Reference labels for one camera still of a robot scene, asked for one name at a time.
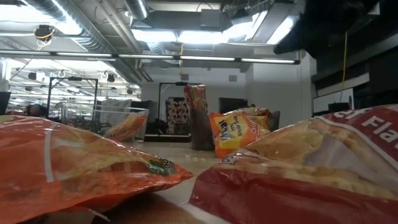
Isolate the black monitor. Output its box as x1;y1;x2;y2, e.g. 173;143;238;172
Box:
218;97;249;114

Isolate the orange Maruchan chicken packet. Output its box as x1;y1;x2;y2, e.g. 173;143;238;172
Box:
0;114;195;224
103;111;147;143
208;107;272;159

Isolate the black metal station frame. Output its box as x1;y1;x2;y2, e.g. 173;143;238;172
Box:
157;81;203;138
46;76;100;121

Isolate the patterned hanging cloth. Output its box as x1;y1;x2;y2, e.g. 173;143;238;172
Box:
165;97;191;135

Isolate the clear plastic bin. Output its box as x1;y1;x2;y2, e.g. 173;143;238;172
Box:
58;101;150;141

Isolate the silver ventilation duct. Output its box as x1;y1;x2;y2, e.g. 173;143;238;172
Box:
24;0;144;85

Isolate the long LED light bar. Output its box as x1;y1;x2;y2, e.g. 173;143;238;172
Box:
0;49;302;65

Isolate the black cable reel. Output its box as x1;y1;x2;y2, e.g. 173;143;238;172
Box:
33;24;56;43

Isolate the person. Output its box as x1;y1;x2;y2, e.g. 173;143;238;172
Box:
23;103;50;118

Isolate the red Maruchan roast beef packet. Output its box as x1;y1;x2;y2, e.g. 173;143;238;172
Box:
183;83;208;113
188;104;398;224

